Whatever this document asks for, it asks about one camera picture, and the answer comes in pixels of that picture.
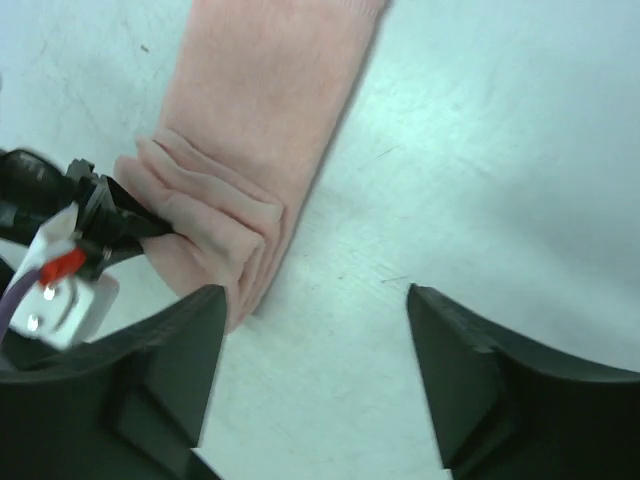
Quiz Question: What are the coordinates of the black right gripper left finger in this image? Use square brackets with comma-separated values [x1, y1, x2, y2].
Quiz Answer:
[1, 285, 226, 479]

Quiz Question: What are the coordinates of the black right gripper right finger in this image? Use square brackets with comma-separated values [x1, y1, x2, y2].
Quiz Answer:
[407, 285, 639, 480]

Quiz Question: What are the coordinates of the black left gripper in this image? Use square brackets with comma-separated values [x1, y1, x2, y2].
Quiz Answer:
[66, 159, 174, 278]

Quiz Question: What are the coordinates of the pink towel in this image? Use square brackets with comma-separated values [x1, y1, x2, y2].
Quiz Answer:
[114, 1, 384, 328]

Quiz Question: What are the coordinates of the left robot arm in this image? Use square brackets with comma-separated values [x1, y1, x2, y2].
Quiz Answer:
[1, 149, 173, 280]

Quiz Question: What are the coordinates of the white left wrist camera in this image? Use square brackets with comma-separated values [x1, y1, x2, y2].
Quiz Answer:
[1, 203, 119, 351]

